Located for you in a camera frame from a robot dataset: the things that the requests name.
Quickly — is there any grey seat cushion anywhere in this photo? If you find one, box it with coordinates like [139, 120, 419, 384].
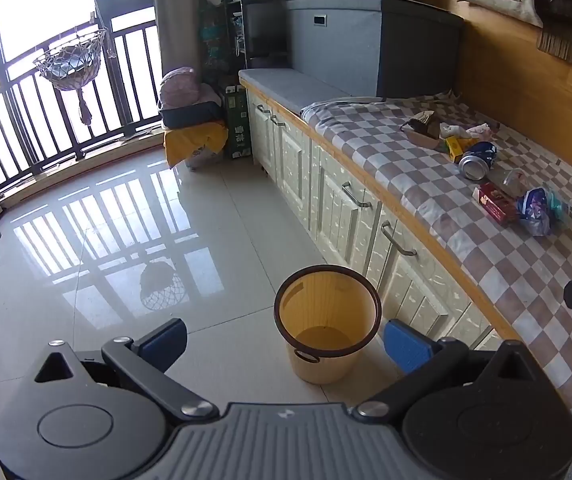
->
[238, 67, 353, 114]

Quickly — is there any yellow cloth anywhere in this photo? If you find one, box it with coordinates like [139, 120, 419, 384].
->
[162, 122, 230, 169]

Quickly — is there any hanging net basket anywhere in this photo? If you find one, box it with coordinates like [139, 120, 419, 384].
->
[32, 27, 109, 126]

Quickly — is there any checkered blanket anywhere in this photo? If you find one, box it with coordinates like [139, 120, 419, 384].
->
[300, 91, 572, 457]

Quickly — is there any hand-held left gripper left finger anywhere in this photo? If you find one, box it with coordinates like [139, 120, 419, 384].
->
[22, 318, 220, 423]

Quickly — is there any red packet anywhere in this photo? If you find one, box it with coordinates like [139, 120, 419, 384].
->
[473, 182, 523, 225]

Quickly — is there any white cabinet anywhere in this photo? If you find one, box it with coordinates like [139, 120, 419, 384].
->
[243, 84, 523, 357]

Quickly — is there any blue snack wrapper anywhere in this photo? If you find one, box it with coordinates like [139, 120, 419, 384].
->
[515, 187, 555, 237]

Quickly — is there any green carton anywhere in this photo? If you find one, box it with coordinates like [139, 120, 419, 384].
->
[223, 84, 252, 161]

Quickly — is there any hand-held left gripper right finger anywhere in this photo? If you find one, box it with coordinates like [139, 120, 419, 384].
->
[354, 318, 553, 422]

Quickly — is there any black shelf rack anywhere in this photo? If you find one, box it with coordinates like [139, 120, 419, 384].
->
[197, 0, 244, 92]

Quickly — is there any clear plastic wrapper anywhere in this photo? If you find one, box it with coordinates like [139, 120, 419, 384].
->
[500, 168, 533, 199]

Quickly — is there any dark flat case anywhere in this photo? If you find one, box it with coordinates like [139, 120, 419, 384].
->
[159, 101, 225, 130]

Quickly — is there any white sack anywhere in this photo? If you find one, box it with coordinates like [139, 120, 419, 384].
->
[185, 146, 223, 171]

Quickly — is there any yellow bin with brown rim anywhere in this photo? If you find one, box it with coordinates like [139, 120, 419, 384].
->
[273, 264, 382, 386]

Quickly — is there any grey storage box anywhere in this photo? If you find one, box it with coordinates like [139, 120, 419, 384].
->
[285, 0, 465, 104]

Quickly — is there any pink cloth bundle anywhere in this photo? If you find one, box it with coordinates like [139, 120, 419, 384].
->
[159, 66, 222, 111]

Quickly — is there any beige curtain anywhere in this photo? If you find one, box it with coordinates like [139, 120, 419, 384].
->
[151, 0, 203, 79]

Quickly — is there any blue drink can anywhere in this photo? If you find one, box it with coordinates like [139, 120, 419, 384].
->
[458, 140, 498, 181]

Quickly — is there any black balcony railing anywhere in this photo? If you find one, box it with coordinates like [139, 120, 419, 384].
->
[0, 24, 163, 202]

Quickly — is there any black drawer unit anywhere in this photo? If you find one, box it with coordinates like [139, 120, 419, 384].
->
[239, 0, 300, 69]

